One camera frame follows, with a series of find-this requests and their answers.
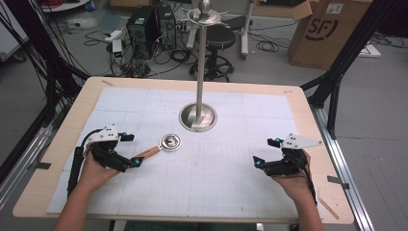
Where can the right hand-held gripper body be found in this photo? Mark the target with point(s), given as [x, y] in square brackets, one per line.
[288, 163]

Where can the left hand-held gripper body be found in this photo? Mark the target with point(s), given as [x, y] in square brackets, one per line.
[107, 150]

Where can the tall metal stand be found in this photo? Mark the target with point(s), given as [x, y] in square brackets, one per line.
[200, 80]

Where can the person's right hand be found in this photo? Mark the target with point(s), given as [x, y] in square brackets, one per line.
[298, 184]

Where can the person's left hand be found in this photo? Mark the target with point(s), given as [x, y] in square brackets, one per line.
[94, 174]

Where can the black tape piece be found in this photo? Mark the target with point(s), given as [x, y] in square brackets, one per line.
[338, 182]
[43, 166]

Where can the white grid mat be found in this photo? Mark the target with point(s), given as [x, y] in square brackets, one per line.
[208, 179]

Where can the thin wooden stick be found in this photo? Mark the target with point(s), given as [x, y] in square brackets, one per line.
[328, 208]

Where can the small white device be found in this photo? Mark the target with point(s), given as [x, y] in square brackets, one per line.
[117, 49]

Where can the white power strip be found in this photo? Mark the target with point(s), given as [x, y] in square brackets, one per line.
[114, 35]
[370, 51]

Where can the large black computer tower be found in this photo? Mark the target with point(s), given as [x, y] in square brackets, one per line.
[141, 30]

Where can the white metal stand leg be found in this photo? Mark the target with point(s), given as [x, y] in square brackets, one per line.
[245, 32]

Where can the slim black computer tower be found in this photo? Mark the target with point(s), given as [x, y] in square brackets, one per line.
[166, 27]

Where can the black round stool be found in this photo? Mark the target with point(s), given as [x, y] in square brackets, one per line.
[218, 40]

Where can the large cardboard box with logo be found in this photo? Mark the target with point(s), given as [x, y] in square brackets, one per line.
[324, 35]

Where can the open cardboard box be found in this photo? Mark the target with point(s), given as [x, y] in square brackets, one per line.
[282, 8]

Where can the aluminium rail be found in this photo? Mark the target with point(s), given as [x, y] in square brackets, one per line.
[343, 166]
[22, 166]

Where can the black metal frame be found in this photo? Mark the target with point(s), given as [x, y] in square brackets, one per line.
[48, 64]
[346, 57]

